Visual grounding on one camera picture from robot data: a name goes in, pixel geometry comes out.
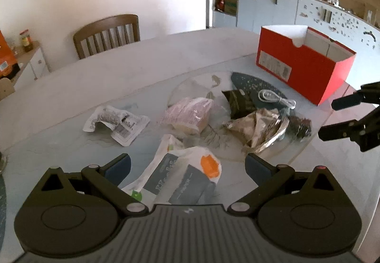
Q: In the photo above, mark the red cardboard box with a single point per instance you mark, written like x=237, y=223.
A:
x=297, y=64

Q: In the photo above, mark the dark red wrapper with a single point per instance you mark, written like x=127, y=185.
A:
x=299, y=128

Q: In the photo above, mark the silver wrapper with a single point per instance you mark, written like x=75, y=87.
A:
x=258, y=126

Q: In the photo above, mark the brown cardboard carton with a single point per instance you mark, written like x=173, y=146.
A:
x=231, y=3

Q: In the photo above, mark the pink plastic wrapper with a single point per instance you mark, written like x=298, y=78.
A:
x=187, y=113

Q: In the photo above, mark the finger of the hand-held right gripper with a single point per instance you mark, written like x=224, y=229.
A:
x=344, y=102
x=332, y=132

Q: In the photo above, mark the white grey-printed wrapper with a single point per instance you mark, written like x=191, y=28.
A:
x=118, y=123

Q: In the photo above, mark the small white side cabinet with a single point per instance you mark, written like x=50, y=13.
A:
x=35, y=64

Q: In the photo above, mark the black snack wrapper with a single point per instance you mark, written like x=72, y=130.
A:
x=239, y=102

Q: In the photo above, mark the brown slatted wooden chair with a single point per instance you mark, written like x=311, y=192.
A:
x=89, y=28

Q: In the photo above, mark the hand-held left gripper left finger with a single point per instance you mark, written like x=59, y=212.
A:
x=118, y=166

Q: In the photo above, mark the white orange-marked packet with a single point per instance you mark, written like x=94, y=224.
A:
x=178, y=179

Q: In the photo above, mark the grey wall cabinet with shelves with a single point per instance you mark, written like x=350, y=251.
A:
x=282, y=7

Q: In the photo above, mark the orange carton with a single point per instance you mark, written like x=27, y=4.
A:
x=6, y=55

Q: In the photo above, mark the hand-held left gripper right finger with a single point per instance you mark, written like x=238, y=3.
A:
x=255, y=168

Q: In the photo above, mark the tan chair back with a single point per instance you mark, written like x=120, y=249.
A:
x=6, y=87

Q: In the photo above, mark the white desktop table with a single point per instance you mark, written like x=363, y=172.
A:
x=118, y=61

